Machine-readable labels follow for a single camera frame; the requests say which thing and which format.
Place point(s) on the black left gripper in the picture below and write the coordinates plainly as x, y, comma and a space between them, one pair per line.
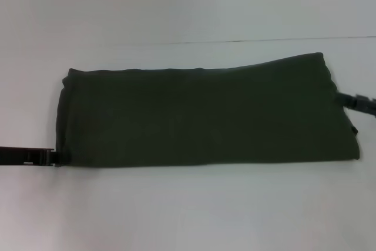
17, 155

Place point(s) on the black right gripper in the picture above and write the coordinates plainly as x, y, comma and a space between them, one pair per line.
367, 104

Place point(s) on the dark green FREE! t-shirt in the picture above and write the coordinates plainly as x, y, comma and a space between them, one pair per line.
205, 115

